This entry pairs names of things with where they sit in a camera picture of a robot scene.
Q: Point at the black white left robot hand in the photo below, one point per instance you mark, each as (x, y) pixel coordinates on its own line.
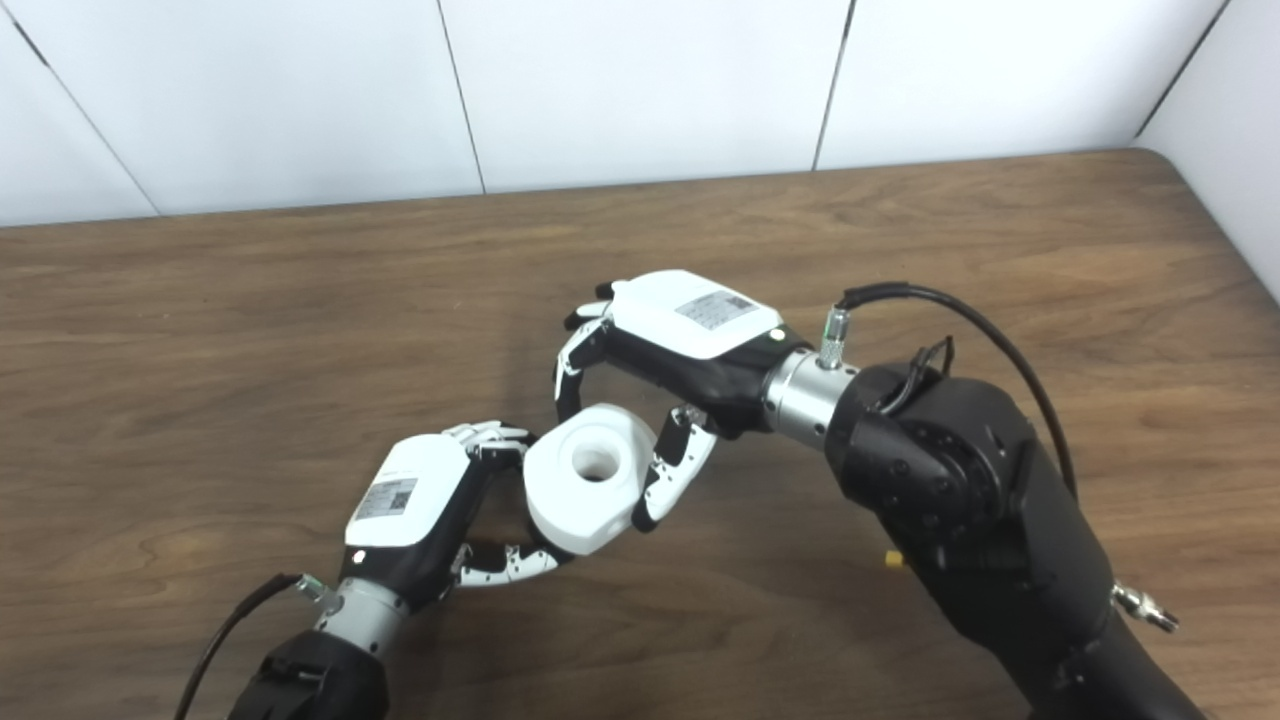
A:
(410, 510)

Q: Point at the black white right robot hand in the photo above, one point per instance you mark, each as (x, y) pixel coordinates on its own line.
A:
(700, 335)

